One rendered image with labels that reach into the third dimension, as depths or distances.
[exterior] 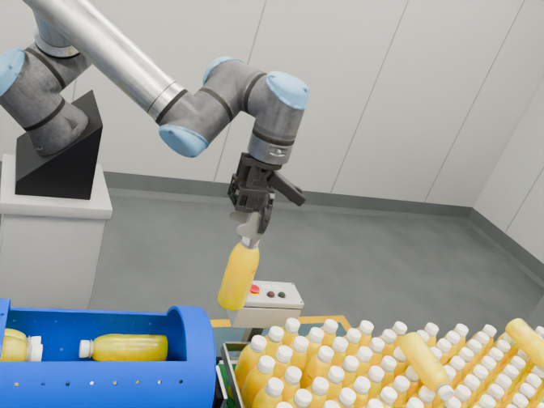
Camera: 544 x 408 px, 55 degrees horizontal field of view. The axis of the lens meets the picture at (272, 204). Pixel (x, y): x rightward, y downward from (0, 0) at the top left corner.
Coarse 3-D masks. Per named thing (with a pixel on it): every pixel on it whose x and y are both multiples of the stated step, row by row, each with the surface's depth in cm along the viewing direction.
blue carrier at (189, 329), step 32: (0, 320) 98; (32, 320) 117; (64, 320) 120; (96, 320) 122; (128, 320) 125; (160, 320) 128; (192, 320) 114; (0, 352) 94; (64, 352) 122; (192, 352) 108; (0, 384) 92; (32, 384) 94; (64, 384) 97; (96, 384) 99; (128, 384) 101; (160, 384) 104; (192, 384) 106
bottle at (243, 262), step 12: (240, 240) 120; (240, 252) 118; (252, 252) 119; (228, 264) 121; (240, 264) 119; (252, 264) 119; (228, 276) 121; (240, 276) 120; (252, 276) 122; (228, 288) 122; (240, 288) 122; (228, 300) 123; (240, 300) 124
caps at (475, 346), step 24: (360, 336) 150; (384, 336) 155; (456, 336) 165; (480, 336) 170; (504, 336) 176; (384, 360) 144; (456, 360) 154; (360, 384) 133; (408, 384) 139; (504, 384) 152; (528, 384) 155
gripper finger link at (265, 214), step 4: (268, 200) 112; (268, 204) 111; (264, 208) 111; (268, 208) 111; (260, 212) 113; (264, 212) 111; (268, 212) 111; (264, 216) 111; (268, 216) 112; (260, 220) 113; (264, 220) 112; (268, 220) 112; (260, 224) 113; (264, 224) 112; (260, 228) 113; (264, 228) 113; (260, 232) 114; (264, 232) 114
